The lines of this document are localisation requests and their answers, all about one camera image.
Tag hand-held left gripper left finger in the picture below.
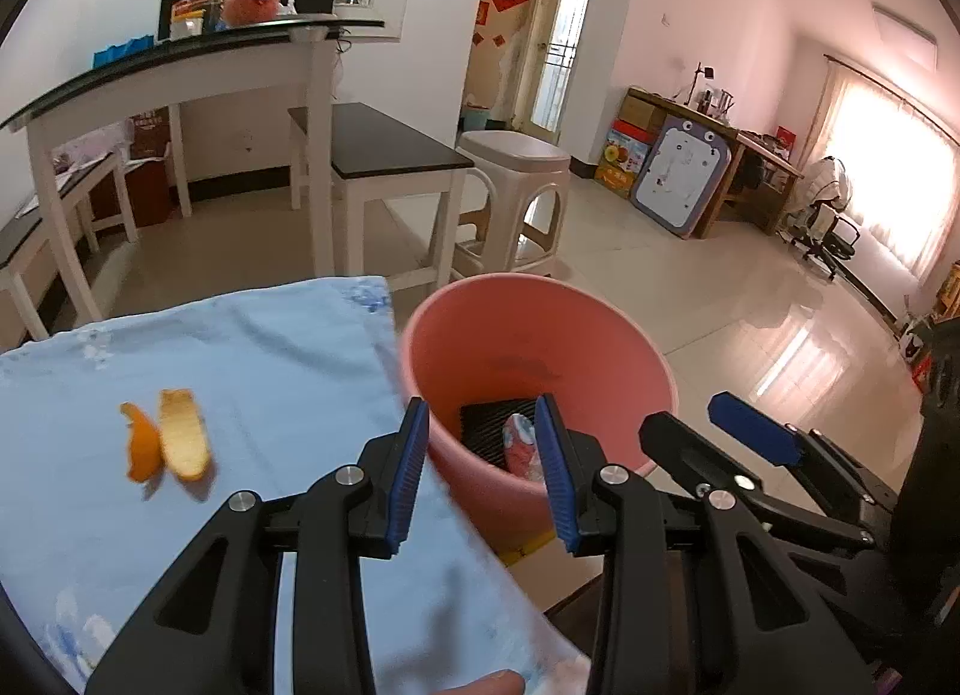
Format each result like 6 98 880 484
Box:
85 397 431 695

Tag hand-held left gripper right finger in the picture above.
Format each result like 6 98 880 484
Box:
534 393 875 695

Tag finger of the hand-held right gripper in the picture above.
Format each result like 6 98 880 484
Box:
709 391 898 513
639 411 875 555

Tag colourful snack wrapper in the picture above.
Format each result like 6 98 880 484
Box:
499 411 548 486

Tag black ribbed plastic tray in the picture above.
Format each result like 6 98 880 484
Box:
459 399 545 471

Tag pink plastic bucket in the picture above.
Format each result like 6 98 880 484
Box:
397 273 680 552

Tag person's left hand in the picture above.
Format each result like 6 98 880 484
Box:
442 669 526 695

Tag light blue tablecloth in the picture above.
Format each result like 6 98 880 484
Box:
0 275 593 695

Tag office chair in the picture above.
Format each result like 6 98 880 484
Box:
780 156 863 280

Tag pale orange peel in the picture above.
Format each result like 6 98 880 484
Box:
157 387 211 482

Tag children's drawing board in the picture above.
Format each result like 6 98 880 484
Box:
628 111 732 240

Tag wooden desk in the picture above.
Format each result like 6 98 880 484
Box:
622 86 803 238

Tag colourful toy box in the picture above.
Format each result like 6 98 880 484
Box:
595 127 652 199

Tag window curtain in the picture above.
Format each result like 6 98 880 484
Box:
795 53 960 291

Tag beige plastic stool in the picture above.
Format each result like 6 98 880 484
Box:
450 131 572 283

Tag white bench with black seat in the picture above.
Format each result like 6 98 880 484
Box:
287 102 475 291

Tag glass balcony door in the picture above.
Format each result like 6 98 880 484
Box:
517 0 605 141

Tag paper sheet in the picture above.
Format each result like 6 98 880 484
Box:
49 155 113 195

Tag white bench with paper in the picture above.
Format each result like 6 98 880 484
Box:
0 147 140 343

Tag white table with black top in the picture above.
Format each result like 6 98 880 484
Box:
0 12 387 325

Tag red pomegranate ornament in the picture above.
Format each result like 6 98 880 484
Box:
223 0 282 28

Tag blue bag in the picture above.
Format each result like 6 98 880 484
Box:
94 35 155 70

